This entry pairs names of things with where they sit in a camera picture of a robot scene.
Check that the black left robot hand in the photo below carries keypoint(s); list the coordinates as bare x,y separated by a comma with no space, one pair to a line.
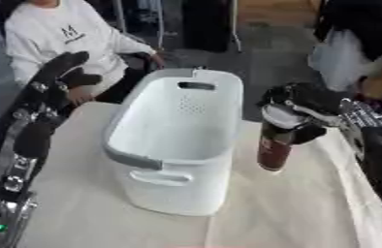
53,80

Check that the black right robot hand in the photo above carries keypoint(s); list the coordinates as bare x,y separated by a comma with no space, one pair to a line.
307,97

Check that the dark red bottle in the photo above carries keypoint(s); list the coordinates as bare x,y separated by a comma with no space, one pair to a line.
273,145

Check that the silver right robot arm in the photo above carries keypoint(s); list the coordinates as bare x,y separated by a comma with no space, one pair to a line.
378,151

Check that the person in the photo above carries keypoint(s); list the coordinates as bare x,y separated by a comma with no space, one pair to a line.
58,38
358,45

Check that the white plastic basket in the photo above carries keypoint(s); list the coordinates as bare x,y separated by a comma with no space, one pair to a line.
171,139

